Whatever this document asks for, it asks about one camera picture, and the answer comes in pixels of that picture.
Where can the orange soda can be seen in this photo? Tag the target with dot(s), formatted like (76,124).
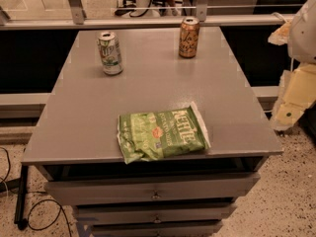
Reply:
(188,43)

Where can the green chip bag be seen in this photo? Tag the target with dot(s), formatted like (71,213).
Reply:
(160,135)

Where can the metal window rail frame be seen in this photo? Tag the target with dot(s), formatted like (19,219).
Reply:
(75,14)

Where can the top grey drawer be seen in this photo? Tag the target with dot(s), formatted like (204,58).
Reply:
(108,191)

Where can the green white soda can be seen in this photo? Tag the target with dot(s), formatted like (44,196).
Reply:
(108,45)

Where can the black metal floor stand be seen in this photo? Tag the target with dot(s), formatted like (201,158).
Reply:
(19,219)

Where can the grey drawer cabinet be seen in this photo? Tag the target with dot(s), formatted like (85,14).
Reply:
(76,138)

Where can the bottom grey drawer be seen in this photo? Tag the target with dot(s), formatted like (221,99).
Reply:
(166,229)

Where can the middle grey drawer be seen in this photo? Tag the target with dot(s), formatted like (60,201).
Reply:
(157,213)

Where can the grey drawer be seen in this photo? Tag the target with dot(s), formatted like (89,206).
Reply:
(157,213)
(166,229)
(108,191)

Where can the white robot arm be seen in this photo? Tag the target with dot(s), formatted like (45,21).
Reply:
(297,86)

